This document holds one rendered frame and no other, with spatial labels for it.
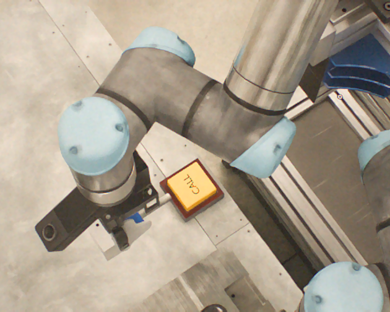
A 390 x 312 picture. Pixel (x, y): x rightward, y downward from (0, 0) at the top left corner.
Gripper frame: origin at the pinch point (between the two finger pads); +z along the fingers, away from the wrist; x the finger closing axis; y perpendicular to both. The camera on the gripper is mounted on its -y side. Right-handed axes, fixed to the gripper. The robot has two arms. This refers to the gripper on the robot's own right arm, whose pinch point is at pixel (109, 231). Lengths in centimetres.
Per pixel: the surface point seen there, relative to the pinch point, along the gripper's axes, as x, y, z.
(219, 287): -15.1, 9.4, 6.0
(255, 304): -20.0, 12.9, 8.7
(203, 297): -15.0, 6.6, 6.0
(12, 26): 48, 7, 15
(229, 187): 21, 41, 95
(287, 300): -21.6, 18.5, 15.0
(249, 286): -17.2, 13.6, 8.7
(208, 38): 63, 64, 95
